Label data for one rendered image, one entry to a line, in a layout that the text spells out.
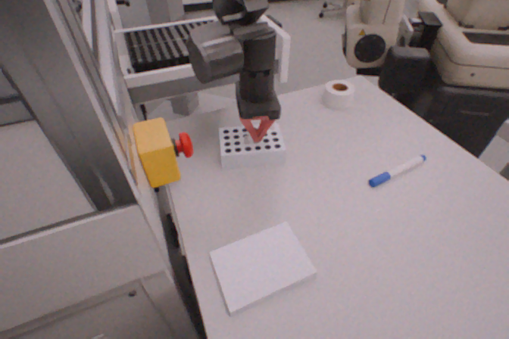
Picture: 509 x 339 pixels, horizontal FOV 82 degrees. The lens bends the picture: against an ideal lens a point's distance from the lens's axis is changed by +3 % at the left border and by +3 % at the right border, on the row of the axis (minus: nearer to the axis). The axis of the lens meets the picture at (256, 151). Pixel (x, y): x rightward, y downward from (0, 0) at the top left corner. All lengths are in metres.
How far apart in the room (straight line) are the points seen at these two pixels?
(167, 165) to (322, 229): 0.26
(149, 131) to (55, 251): 0.18
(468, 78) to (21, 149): 1.06
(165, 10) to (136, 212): 1.42
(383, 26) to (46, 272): 1.07
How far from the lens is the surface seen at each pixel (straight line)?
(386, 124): 0.72
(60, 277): 0.39
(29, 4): 0.21
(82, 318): 0.51
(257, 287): 0.42
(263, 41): 0.43
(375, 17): 1.12
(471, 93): 1.14
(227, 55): 0.41
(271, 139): 0.57
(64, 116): 0.25
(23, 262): 0.36
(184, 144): 0.43
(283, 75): 0.68
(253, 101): 0.47
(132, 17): 2.43
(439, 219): 0.58
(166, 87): 0.62
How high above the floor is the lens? 1.17
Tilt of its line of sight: 43 degrees down
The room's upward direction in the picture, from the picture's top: straight up
